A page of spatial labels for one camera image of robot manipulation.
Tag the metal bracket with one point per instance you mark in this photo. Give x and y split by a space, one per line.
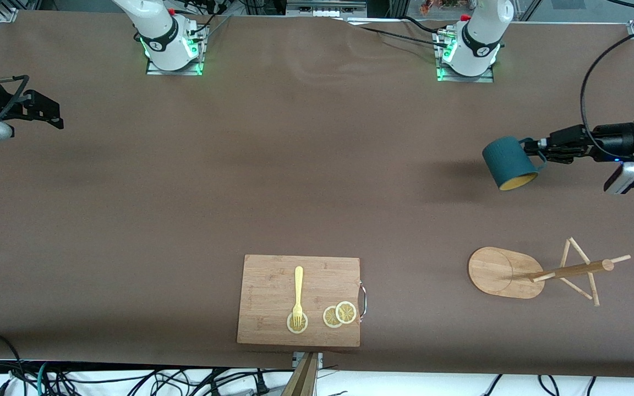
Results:
296 358

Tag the lemon slice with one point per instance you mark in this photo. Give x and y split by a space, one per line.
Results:
329 319
290 327
346 312

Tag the teal cup with yellow inside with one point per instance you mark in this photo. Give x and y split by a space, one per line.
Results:
507 162

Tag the grey power strip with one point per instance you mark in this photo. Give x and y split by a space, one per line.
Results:
325 8

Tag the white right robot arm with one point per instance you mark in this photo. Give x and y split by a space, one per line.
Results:
163 38

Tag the brown table cover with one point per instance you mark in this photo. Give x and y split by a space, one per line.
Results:
317 165

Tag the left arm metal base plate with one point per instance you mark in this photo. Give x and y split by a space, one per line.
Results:
465 79

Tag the bamboo cutting board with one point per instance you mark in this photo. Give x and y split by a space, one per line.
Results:
273 291

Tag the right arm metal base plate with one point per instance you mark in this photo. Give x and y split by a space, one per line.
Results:
174 72

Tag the wooden post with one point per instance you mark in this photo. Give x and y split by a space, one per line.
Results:
301 382

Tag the wooden mug rack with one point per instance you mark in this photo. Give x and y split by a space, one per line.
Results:
498 272

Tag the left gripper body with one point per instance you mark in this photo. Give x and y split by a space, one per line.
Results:
610 139

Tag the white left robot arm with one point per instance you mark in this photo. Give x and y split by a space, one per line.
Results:
476 49

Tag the yellow plastic fork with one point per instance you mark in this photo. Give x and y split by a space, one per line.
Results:
298 286

